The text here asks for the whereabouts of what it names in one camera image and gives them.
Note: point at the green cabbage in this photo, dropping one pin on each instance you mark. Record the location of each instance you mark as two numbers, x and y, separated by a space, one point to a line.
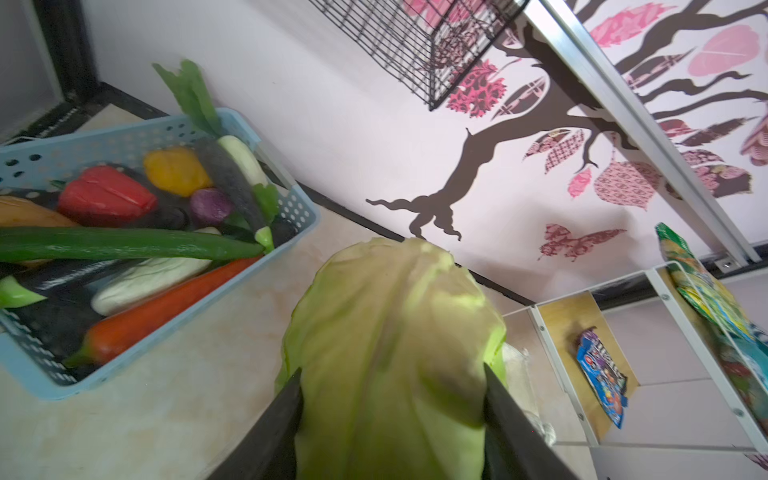
391 342

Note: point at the white wooden two-tier shelf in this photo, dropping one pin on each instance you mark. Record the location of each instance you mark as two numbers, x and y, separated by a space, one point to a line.
680 396

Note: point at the red tomato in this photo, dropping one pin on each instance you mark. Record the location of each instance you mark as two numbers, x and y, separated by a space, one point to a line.
102 196

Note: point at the tan bread loaf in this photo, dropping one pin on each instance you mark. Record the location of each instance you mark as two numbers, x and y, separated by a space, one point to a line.
21 213

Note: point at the green leafy vegetable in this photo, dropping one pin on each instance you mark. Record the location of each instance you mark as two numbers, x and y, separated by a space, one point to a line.
192 95

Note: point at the white radish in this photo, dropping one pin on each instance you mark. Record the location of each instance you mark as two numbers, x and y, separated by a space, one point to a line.
143 281

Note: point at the dark purple eggplant back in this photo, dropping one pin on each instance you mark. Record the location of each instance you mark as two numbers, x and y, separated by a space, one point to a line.
228 177

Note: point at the green yellow snack bag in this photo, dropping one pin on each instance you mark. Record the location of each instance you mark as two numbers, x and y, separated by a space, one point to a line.
741 345

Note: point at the small purple onion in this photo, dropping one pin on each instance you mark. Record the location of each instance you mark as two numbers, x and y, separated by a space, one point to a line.
210 207

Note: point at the dark purple eggplant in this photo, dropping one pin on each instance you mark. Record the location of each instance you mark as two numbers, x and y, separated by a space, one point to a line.
56 278
228 177

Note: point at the long green cucumber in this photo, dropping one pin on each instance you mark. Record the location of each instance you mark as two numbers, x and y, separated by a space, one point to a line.
85 243

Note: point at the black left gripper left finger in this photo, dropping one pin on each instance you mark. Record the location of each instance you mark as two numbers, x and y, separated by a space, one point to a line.
267 451

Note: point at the long red chili pepper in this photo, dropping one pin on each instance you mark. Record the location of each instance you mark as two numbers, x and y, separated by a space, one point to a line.
109 338

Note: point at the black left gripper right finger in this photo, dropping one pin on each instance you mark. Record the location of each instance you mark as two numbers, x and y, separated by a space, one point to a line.
513 449

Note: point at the dark purple eggplant front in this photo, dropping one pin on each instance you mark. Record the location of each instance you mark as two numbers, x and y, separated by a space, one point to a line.
56 278

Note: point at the yellow bell pepper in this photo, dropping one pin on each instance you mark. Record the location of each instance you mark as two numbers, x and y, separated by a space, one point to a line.
176 170

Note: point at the blue dark candy bag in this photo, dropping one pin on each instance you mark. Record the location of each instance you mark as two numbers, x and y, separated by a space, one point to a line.
606 380

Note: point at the black wire wall basket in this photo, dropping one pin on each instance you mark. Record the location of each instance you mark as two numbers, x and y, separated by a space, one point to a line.
428 46

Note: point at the light blue plastic basket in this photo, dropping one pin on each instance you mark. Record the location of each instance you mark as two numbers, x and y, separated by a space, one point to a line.
33 165

